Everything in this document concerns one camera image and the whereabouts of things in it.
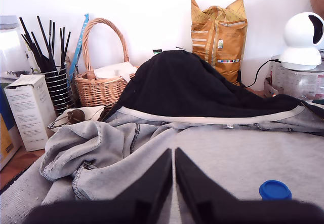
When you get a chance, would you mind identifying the clear plastic container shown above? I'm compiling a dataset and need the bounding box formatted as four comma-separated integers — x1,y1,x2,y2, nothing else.
0,14,31,81

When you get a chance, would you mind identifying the blue and white tube pack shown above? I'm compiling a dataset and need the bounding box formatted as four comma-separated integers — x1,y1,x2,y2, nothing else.
67,13,91,82

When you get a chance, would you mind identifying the yellow coffee bag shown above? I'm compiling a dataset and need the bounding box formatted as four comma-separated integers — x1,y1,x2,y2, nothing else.
190,0,249,87

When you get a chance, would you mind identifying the blue and yellow box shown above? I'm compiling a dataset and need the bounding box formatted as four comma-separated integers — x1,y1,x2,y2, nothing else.
0,84,22,171

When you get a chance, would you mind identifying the white dome security camera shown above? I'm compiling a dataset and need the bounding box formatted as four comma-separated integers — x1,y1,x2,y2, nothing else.
278,11,324,71

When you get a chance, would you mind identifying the white paper in basket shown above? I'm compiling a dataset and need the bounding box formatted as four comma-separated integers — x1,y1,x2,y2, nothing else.
93,61,139,83

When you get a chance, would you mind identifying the brown round ornament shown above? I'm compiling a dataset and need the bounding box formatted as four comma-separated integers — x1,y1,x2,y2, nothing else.
66,108,86,125

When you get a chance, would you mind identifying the black wire stick holder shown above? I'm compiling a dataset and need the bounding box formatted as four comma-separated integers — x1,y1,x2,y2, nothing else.
44,66,77,116

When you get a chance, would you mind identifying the white cardboard box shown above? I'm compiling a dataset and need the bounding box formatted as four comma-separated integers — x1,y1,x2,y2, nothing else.
3,74,57,153

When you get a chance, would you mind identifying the silver tin can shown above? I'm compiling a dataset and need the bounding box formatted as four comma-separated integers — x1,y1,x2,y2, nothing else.
269,55,287,94

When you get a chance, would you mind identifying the grey and black hoodie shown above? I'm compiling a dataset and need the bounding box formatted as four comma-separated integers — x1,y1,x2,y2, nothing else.
0,49,324,224

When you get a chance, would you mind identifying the black power cable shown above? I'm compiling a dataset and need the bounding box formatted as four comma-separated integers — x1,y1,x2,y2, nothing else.
244,59,282,89

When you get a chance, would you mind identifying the wicker basket with handle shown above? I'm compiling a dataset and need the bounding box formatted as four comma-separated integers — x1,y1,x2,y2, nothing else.
74,18,139,108

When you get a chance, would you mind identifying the silver tin white red label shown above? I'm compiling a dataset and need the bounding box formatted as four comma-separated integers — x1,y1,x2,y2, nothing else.
282,65,324,100

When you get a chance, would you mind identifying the white fabric pouch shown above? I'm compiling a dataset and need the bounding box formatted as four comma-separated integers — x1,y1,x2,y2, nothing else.
47,105,106,134

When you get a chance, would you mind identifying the blue coffee capsule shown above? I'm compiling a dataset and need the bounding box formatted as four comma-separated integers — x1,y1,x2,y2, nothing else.
258,179,293,201

